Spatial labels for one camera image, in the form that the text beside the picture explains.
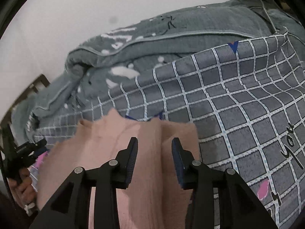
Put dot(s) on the dark wooden headboard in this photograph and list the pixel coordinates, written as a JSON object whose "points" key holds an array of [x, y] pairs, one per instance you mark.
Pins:
{"points": [[14, 123]]}

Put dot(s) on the grey fleece quilt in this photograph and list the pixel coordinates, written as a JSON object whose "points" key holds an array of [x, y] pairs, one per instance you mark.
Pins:
{"points": [[106, 60]]}

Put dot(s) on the pink knit sweater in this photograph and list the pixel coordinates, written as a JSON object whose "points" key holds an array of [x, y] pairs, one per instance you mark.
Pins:
{"points": [[154, 198]]}

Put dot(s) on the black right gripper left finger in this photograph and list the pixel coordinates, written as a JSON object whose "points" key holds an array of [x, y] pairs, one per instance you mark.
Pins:
{"points": [[69, 206]]}

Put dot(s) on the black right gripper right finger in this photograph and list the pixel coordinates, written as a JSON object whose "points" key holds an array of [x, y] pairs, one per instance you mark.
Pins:
{"points": [[239, 207]]}

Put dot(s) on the grey checkered star blanket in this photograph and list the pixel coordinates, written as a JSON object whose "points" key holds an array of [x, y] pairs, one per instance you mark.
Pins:
{"points": [[247, 102]]}

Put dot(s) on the person's left hand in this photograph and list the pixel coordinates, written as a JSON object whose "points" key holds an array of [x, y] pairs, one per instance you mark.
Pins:
{"points": [[23, 192]]}

